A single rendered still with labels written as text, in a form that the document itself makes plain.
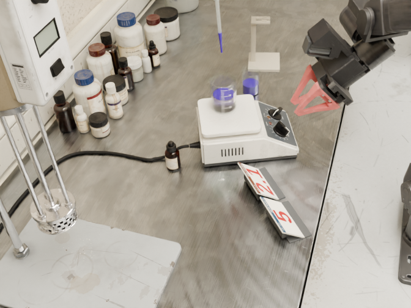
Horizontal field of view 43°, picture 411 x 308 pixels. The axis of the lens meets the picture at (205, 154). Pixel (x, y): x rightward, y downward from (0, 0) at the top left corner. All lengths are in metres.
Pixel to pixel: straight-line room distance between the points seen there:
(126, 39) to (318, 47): 0.58
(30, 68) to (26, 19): 0.05
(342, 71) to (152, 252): 0.46
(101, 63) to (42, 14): 0.70
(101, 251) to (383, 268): 0.49
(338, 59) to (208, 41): 0.58
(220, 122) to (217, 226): 0.21
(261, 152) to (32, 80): 0.58
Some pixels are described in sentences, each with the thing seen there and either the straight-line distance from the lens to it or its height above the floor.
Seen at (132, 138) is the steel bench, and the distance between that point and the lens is 1.17.
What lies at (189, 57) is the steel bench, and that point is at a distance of 1.41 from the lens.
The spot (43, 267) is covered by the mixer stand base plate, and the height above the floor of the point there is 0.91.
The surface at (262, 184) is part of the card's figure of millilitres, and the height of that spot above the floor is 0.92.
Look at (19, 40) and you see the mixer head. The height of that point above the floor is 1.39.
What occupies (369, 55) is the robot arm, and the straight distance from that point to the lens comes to 0.96.
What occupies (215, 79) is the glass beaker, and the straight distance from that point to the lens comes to 1.06.
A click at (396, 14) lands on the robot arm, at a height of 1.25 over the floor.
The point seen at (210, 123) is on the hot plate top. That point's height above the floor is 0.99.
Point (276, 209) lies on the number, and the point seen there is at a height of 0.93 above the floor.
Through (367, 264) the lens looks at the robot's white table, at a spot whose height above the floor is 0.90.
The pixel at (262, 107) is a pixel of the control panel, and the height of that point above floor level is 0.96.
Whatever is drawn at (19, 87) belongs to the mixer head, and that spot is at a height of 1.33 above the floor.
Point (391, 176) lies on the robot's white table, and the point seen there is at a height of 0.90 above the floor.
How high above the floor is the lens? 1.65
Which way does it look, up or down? 43 degrees down
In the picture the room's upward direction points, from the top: 4 degrees counter-clockwise
